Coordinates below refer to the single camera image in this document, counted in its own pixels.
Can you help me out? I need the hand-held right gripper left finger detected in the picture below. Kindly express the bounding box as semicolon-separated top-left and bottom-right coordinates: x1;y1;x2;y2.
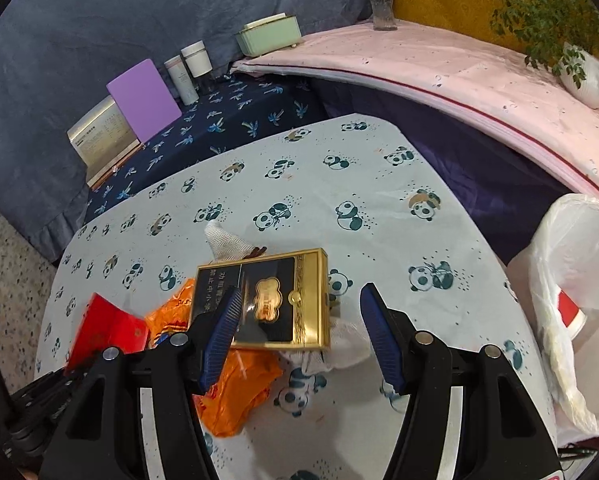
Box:
36;287;245;480

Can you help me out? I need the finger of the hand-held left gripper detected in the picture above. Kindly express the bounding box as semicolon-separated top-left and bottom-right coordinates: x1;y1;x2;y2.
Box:
26;366;100;411

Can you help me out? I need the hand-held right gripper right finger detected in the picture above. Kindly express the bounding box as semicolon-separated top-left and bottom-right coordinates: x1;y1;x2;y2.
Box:
360;282;563;480

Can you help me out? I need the gold cigarette box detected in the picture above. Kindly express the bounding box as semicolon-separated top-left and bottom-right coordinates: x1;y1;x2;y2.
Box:
188;248;331;352

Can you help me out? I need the white plastic bin bag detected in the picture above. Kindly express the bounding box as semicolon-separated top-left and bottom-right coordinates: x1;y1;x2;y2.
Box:
507;192;599;436

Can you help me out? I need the red paper cup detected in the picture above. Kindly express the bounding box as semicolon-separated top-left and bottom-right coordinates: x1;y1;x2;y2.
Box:
557;290;586;336

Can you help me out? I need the orange plastic wrapper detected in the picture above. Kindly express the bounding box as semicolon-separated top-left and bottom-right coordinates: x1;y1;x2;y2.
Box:
144;280;285;438

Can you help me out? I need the red paper envelope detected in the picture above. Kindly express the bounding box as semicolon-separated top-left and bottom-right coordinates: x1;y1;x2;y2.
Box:
64;292;150;376

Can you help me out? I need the white herringbone cloth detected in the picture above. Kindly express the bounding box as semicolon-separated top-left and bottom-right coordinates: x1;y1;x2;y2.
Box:
203;219;261;262

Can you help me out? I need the panda print tablecloth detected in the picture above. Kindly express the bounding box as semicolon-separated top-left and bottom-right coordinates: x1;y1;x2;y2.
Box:
34;115;561;480

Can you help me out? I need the dark purple cloth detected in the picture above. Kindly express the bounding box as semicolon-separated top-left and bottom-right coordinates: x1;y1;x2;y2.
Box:
309;74;577;266

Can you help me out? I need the dark blue patterned cloth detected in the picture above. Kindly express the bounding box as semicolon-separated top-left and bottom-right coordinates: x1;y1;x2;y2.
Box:
82;72;326;228

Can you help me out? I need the white printed box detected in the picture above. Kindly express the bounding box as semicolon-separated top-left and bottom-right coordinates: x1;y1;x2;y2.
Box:
68;96;144;190

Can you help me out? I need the purple box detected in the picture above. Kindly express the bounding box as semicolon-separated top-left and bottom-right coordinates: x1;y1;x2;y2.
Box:
106;59;182;143

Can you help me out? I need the tall white bottle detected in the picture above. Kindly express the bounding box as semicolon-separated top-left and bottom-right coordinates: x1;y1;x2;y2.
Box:
164;55;198;105

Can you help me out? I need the pink table cover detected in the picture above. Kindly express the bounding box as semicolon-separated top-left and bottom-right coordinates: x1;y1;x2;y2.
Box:
229;17;599;203

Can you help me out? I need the white-lidded glass jar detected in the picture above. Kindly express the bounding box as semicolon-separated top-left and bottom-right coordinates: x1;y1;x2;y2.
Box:
180;42;218;94

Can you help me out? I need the green tissue box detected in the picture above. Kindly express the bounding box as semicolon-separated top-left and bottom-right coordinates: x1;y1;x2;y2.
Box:
234;12;303;57

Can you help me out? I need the potted green plant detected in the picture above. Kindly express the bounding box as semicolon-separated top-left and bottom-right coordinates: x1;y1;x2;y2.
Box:
489;0;599;111

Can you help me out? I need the blue-grey blanket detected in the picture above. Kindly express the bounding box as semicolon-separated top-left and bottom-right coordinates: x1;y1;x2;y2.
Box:
0;0;375;263

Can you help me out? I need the yellow cloth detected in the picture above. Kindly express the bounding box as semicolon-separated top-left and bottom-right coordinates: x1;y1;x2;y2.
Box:
393;0;599;58

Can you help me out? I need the black cable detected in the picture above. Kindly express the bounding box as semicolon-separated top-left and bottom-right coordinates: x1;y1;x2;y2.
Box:
558;441;599;462

